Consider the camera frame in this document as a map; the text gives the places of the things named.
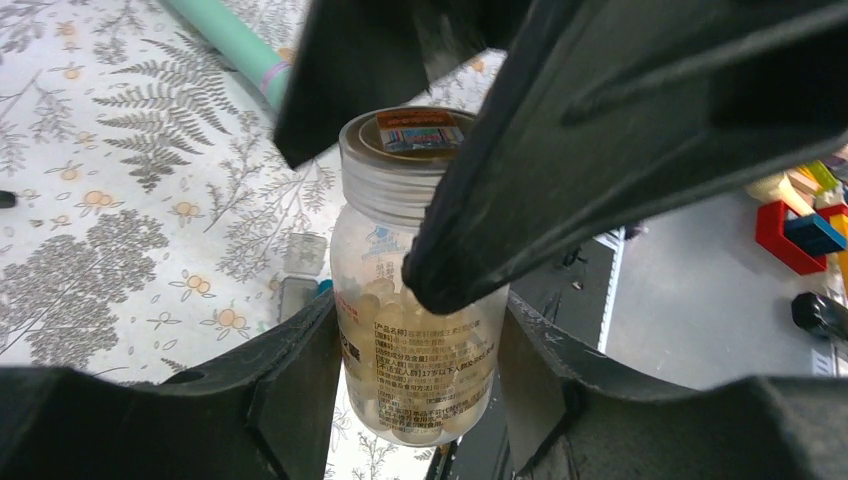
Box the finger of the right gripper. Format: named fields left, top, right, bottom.
left=402, top=1, right=847, bottom=314
left=273, top=0, right=530, bottom=169

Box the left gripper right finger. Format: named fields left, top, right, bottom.
left=499, top=294, right=847, bottom=479

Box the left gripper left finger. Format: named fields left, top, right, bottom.
left=1, top=292, right=341, bottom=479

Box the amber glass pill bottle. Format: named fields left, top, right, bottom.
left=330, top=106, right=508, bottom=447

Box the teal pill organizer box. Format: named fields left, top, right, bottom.
left=278, top=233, right=328, bottom=324

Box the mint green tube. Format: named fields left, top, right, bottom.
left=165, top=0, right=291, bottom=111

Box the red plastic tray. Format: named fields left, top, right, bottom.
left=755, top=201, right=847, bottom=275

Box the floral table mat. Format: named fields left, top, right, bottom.
left=1, top=1, right=502, bottom=479

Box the black round object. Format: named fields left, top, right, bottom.
left=790, top=292, right=847, bottom=342

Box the dark blue block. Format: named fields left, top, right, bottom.
left=784, top=214, right=847, bottom=257

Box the microphone on tripod stand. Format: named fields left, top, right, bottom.
left=0, top=190, right=17, bottom=209

